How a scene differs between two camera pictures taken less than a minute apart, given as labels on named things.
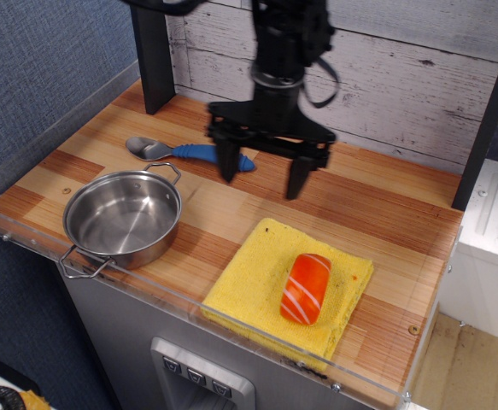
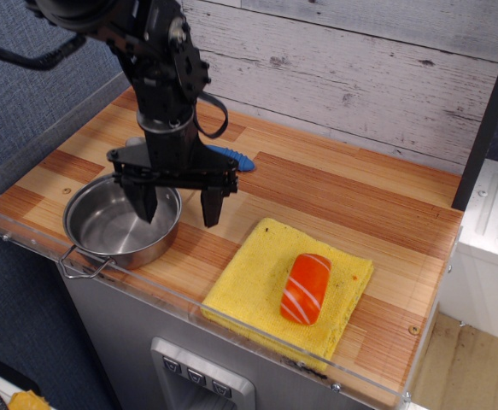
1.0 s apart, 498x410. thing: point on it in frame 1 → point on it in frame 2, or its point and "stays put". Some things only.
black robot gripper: [275, 121] → [173, 155]
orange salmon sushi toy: [306, 288] stays put
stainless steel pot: [128, 219] stays put
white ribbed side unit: [483, 289] stays put
